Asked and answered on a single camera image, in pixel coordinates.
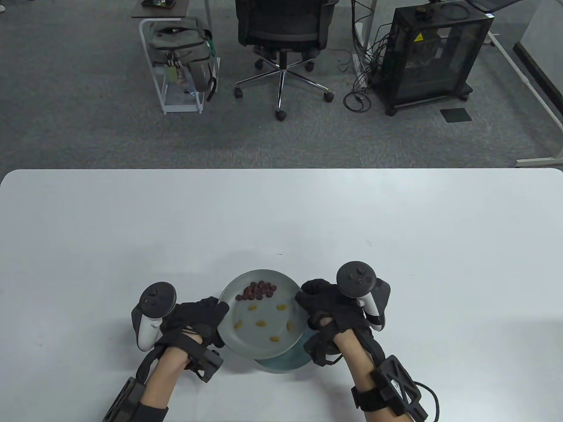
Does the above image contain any person's left forearm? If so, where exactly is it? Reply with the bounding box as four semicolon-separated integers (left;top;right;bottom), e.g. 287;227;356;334
128;335;204;422

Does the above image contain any white desk frame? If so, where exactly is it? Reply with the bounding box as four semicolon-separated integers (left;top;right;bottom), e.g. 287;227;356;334
486;31;563;167

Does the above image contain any black square floor mat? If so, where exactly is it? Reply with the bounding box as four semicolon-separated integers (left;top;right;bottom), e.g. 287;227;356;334
440;108;473;123

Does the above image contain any yellow raisins group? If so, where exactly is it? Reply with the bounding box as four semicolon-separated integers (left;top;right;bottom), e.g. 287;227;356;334
234;303;295;342

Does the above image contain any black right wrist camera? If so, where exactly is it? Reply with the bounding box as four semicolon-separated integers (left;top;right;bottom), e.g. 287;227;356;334
303;334;344;367

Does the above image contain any grey plate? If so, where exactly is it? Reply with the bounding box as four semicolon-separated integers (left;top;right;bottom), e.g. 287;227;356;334
218;269;308;360

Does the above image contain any black and white right controller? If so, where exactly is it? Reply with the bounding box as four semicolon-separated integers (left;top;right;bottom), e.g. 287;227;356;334
336;262;391;331

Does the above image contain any black and white left controller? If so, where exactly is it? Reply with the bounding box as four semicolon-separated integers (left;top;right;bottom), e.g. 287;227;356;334
131;282;177;351

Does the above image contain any black floor cable bundle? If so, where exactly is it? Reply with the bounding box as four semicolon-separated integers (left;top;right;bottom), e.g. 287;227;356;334
342;22;392;113

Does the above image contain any black left forearm tracker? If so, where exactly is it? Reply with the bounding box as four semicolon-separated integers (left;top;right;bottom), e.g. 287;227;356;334
103;377;148;422

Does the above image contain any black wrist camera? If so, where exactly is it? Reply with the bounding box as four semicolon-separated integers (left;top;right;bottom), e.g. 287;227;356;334
188;347;224;382
303;334;344;367

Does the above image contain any black left glove cable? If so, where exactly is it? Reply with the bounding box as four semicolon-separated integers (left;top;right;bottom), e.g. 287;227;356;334
135;346;162;384

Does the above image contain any person's right hand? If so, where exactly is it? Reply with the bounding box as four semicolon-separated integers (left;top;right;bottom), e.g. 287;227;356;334
295;279;375;348

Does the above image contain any white desk leg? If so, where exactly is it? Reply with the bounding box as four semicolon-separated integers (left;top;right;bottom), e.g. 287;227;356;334
352;0;379;50

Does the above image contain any teal plate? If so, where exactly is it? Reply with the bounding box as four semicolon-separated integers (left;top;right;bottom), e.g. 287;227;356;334
255;327;315;374

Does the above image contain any black and white controller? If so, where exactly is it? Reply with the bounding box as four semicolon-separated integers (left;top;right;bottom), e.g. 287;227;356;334
336;262;391;331
131;282;177;351

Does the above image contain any person's right forearm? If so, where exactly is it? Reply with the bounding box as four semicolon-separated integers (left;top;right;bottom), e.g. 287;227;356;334
332;327;398;411

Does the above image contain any white frame side table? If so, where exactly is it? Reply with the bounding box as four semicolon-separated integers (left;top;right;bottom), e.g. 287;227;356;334
131;0;220;116

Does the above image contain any black wheeled equipment cabinet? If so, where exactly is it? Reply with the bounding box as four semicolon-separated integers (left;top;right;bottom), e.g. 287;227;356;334
372;4;494;116

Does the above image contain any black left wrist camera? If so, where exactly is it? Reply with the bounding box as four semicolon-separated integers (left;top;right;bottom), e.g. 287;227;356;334
188;347;224;382

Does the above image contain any black right forearm tracker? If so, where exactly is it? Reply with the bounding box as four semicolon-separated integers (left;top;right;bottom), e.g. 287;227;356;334
352;355;429;422

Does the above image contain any person's left hand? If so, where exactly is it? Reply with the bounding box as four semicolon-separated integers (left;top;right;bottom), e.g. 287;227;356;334
153;298;230;352

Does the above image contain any black office chair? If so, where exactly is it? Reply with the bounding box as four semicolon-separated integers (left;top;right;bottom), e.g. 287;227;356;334
233;0;341;121

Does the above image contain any grey-green backpack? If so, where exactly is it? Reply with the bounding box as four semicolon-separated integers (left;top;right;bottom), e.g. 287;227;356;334
147;17;219;102

